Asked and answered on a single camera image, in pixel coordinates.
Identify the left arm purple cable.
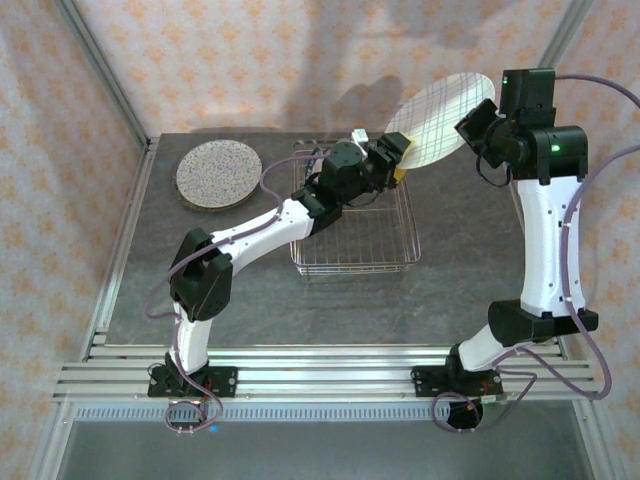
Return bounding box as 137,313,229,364
143,142,374,435

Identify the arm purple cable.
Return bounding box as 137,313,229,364
432,73,640,434
143,142,374,435

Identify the colourful speckled plate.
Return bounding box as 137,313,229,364
175,139,264,209

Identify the aluminium corner post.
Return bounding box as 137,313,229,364
52,0,154,151
537,0,594,69

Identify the wire dish rack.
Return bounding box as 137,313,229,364
289,138,422,277

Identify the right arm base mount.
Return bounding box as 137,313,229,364
412,364,504,400

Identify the slotted cable duct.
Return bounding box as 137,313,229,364
72,405,586,422

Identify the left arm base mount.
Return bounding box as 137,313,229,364
147,366,239,400

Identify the plaid lined plate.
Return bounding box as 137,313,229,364
386,72,497,171

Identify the aluminium rail frame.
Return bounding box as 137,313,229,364
52,344,601,406

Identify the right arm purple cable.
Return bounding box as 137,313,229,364
432,73,640,434

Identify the aluminium frame leg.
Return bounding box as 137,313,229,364
29,399,76,480
572,399,609,480

